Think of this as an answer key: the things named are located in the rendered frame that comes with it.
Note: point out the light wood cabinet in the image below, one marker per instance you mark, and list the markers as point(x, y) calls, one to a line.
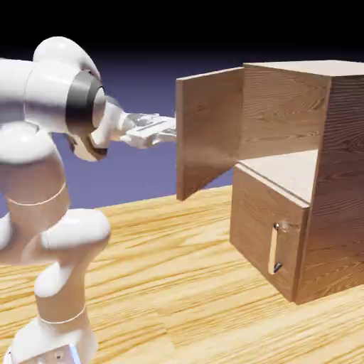
point(327, 184)

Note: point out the plain wood cabinet door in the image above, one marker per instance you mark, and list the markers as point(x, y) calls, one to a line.
point(204, 133)

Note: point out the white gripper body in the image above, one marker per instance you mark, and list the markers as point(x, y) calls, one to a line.
point(143, 129)

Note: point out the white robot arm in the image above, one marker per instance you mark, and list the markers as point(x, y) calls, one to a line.
point(42, 119)

